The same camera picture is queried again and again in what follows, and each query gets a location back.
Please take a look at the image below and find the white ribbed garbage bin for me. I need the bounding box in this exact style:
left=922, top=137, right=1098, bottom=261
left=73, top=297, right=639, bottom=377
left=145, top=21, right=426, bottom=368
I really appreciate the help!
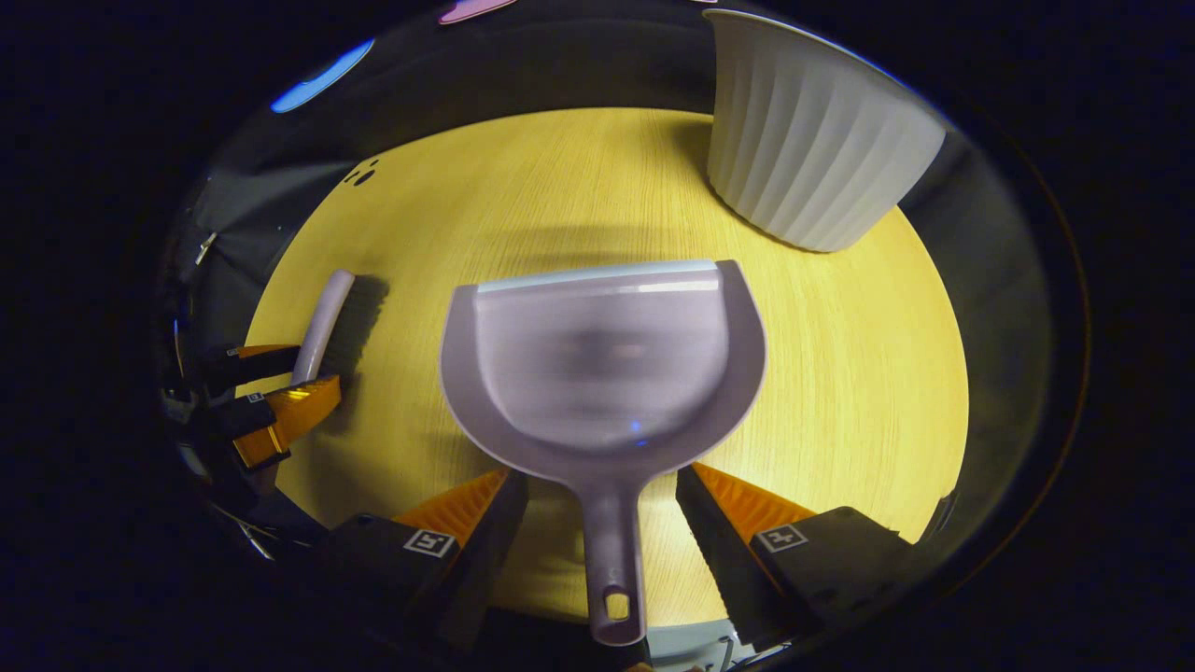
left=705, top=9, right=949, bottom=254

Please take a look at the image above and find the yellow wooden desktop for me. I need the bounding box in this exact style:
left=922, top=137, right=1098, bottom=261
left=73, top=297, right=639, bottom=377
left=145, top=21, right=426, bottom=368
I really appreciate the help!
left=238, top=107, right=970, bottom=628

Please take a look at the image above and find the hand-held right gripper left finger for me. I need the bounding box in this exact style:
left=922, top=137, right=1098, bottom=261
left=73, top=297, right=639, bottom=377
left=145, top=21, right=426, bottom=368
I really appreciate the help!
left=313, top=467, right=530, bottom=654

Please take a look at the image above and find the small pink broom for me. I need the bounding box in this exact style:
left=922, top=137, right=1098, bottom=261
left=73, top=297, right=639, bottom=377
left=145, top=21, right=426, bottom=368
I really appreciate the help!
left=289, top=269, right=391, bottom=388

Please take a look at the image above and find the pink dustpan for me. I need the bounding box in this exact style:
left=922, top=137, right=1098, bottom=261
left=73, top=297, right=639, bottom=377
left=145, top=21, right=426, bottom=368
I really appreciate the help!
left=439, top=259, right=768, bottom=647

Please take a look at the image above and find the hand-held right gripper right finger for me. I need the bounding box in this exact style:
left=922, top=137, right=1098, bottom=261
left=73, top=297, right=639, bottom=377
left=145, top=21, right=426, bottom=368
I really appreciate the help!
left=674, top=462, right=921, bottom=654

